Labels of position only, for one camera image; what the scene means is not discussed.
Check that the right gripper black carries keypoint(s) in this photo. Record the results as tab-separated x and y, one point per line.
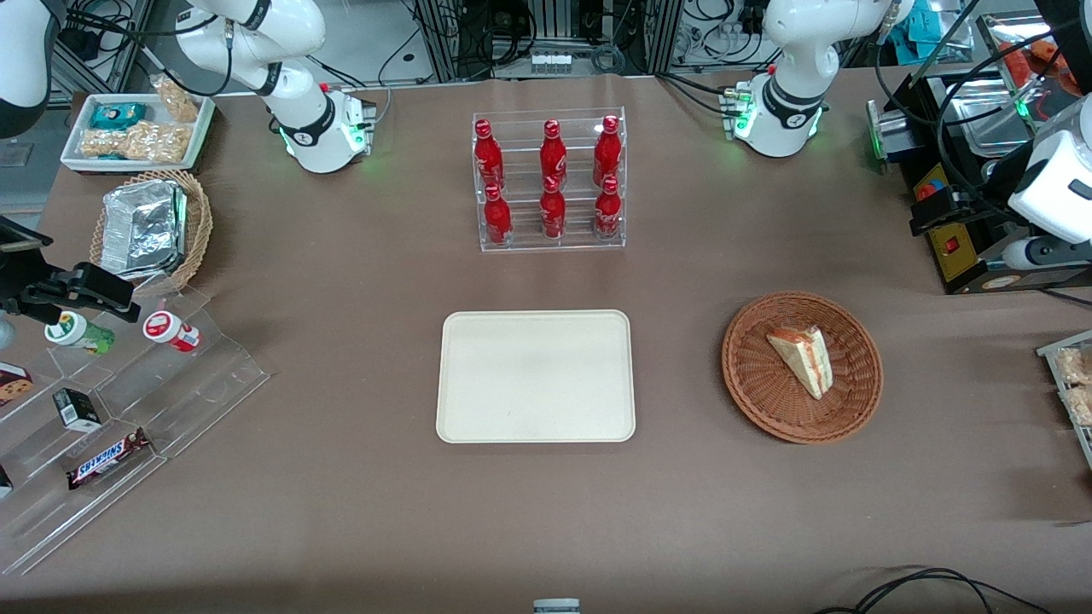
17	280

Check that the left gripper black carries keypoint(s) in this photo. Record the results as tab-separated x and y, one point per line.
995	188

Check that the triangular sandwich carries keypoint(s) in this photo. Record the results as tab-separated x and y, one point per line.
802	358

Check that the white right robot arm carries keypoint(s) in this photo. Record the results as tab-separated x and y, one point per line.
307	94

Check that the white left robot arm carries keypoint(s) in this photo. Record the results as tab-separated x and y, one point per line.
789	81

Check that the shiny metal tray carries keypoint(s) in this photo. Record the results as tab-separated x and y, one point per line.
990	111

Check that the oval light wicker basket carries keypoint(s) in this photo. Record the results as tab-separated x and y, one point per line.
198	222

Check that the white rectangular snack tray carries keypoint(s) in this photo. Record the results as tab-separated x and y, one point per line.
77	128

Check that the white tray with snacks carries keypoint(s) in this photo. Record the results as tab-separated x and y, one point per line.
1054	401

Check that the round brown wicker basket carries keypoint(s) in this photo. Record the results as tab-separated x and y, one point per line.
763	384

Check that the cream plastic serving tray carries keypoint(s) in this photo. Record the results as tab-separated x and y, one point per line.
536	375

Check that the yellow emergency stop box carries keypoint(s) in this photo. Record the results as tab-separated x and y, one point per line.
930	186

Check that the green label white-cap jar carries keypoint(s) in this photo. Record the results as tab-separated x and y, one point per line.
78	333

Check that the metal cylinder green light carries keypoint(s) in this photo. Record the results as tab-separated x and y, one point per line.
891	132

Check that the aluminium foil container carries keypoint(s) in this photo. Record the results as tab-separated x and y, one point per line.
143	228

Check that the red label white-cap jar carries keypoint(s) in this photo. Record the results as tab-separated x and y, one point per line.
169	330

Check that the cookie print snack box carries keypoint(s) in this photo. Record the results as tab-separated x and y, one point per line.
13	384

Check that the small black carton box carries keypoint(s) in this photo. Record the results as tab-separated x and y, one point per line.
78	409

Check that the clear acrylic stepped stand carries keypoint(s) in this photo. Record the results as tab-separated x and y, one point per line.
205	384

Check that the peanut brittle snack bag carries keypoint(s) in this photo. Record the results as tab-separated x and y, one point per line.
177	98
145	142

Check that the Snickers chocolate bar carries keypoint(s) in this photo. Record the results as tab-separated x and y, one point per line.
107	460

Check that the orange snack packets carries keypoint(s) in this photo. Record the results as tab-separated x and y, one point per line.
1028	60

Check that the teal snack packet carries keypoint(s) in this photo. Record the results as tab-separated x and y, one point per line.
118	115

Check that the teal plastic bag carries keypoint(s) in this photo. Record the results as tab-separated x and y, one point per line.
917	21

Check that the small black packet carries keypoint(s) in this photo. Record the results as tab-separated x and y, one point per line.
4	482

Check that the pale crumbly snack bag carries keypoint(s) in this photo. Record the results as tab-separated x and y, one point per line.
1082	405
1075	367

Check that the red soda bottle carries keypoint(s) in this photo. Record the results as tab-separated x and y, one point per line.
553	155
607	210
606	149
498	217
552	211
486	153

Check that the clear acrylic bottle rack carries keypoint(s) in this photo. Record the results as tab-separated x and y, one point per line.
580	243

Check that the small grey block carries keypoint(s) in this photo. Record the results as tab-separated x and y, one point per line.
556	606

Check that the yellow panel red switch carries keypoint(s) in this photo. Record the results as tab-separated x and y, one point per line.
954	251

